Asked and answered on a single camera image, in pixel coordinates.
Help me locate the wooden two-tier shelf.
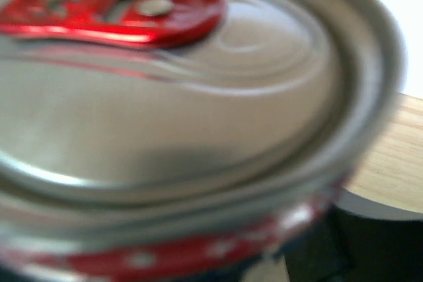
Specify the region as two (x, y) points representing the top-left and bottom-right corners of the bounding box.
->
(338, 95), (422, 221)

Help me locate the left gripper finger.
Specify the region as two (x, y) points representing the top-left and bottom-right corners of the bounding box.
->
(276, 207), (422, 281)

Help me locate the silver can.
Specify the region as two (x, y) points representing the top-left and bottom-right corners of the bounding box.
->
(1, 0), (404, 281)

